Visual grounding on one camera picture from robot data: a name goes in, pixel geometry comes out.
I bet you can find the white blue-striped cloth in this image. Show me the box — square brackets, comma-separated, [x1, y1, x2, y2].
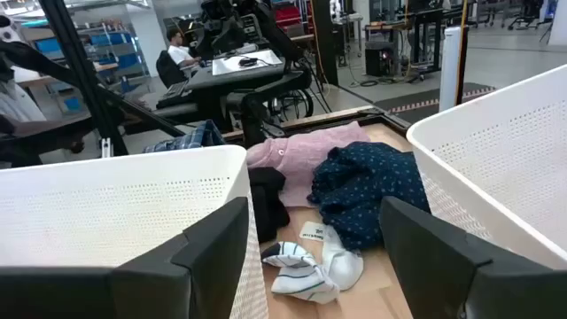
[260, 240, 341, 306]

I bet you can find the black pillar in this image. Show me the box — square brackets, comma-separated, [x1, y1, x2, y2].
[309, 0, 340, 86]

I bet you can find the person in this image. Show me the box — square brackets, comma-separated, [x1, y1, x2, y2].
[0, 15, 86, 168]
[165, 27, 203, 76]

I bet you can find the black computer tower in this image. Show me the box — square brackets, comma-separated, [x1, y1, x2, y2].
[364, 41, 396, 77]

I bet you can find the white paper garment tag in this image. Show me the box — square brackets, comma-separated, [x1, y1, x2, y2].
[299, 221, 328, 243]

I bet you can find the black garment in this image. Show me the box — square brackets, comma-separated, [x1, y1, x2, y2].
[247, 167, 291, 245]

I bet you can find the blue plaid shirt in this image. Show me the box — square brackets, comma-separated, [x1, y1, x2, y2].
[142, 119, 227, 154]

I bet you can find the black desk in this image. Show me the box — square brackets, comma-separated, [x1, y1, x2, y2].
[183, 61, 289, 97]

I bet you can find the black hazard-striped floor mat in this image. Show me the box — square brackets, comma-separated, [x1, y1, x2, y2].
[374, 82, 498, 125]

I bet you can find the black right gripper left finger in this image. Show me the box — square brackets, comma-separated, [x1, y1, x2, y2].
[0, 196, 251, 319]

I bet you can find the red crate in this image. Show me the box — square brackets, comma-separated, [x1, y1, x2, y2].
[274, 4, 303, 27]

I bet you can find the black office chair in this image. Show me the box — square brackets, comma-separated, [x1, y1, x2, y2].
[155, 50, 188, 89]

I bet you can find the blue storage shelving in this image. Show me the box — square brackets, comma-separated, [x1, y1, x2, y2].
[33, 19, 150, 92]

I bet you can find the pink shirt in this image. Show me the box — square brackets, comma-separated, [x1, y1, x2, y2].
[245, 121, 371, 208]

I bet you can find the navy dotted garment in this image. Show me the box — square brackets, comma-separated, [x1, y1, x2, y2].
[307, 141, 431, 252]

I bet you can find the white perforated plastic bin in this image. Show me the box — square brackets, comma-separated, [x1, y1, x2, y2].
[0, 144, 269, 319]
[406, 63, 567, 271]

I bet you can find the black background robot station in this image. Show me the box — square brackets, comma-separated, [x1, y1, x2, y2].
[194, 0, 271, 57]

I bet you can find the black workbench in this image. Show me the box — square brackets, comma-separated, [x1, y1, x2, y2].
[365, 7, 445, 74]

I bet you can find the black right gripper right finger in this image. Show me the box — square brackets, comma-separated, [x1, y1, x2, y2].
[379, 195, 567, 319]

